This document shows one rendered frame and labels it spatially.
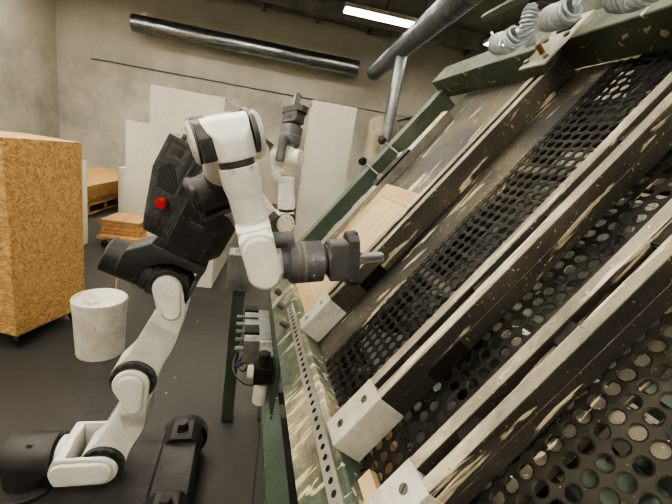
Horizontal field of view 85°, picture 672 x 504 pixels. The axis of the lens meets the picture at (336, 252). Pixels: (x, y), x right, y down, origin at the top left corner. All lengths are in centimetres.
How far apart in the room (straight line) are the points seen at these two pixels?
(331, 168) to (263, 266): 433
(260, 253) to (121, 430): 103
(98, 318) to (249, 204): 198
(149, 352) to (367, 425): 85
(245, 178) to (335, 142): 433
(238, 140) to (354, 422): 55
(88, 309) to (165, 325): 131
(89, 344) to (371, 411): 218
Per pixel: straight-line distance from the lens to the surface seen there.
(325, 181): 500
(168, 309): 126
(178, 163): 113
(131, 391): 142
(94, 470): 164
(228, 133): 69
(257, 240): 69
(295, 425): 92
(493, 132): 117
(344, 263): 77
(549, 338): 59
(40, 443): 171
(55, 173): 286
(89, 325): 262
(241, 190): 69
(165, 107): 361
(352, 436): 75
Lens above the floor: 143
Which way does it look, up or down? 15 degrees down
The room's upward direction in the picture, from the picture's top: 9 degrees clockwise
